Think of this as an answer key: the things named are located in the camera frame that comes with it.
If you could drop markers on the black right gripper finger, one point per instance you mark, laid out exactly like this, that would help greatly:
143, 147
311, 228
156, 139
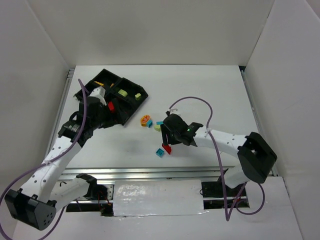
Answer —
164, 133
172, 140

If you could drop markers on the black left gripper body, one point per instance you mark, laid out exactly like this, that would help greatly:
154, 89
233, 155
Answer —
107, 116

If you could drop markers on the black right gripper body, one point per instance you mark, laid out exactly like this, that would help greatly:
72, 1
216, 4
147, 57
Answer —
168, 133

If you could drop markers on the light green square brick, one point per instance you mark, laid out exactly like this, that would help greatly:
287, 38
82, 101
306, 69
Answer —
137, 96

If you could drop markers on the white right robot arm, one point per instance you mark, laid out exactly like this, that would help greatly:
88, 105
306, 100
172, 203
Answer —
256, 158

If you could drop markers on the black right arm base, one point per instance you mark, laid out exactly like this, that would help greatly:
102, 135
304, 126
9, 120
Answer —
214, 189

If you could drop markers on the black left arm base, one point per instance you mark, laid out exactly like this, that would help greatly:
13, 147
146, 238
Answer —
97, 192

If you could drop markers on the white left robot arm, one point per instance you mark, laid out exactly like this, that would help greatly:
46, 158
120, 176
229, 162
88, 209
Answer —
37, 202

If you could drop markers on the red curved slope brick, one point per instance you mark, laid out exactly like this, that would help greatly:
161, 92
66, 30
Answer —
167, 148

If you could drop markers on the teal flat square brick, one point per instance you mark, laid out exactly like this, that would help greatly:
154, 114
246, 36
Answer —
160, 152

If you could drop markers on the light green curved brick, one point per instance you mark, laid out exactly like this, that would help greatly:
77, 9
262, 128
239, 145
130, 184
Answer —
157, 128

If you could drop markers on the black four-compartment bin tray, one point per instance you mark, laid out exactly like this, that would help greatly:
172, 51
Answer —
129, 104

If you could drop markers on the yellow flower-print arch brick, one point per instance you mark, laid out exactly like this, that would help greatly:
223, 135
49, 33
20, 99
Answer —
144, 120

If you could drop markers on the small teal square brick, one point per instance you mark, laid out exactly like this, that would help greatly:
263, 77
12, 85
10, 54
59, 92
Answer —
149, 123

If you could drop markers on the white foam cover panel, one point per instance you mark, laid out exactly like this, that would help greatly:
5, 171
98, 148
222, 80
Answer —
157, 198

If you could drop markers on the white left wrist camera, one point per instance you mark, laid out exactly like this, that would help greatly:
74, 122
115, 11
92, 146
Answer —
99, 93

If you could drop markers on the aluminium front rail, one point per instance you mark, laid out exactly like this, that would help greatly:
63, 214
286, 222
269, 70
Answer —
155, 173

